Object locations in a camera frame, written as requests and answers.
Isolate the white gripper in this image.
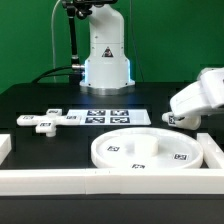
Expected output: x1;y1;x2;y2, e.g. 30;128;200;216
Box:
170;67;224;117

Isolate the white round table top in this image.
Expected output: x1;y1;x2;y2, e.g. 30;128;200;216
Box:
91;127;203;169

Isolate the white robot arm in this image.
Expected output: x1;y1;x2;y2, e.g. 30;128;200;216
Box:
80;0;224;117

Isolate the white obstacle fence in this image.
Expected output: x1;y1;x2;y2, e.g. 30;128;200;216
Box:
0;132;224;196

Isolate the white marker sheet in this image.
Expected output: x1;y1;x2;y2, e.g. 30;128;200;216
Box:
67;109;151;126

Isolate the white cross-shaped table base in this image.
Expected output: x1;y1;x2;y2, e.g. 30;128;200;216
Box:
17;109;81;137

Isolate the black cable bundle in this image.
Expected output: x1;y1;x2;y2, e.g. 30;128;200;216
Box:
31;65;75;84

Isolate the white thin cable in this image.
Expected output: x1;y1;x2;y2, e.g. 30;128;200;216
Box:
50;0;63;84

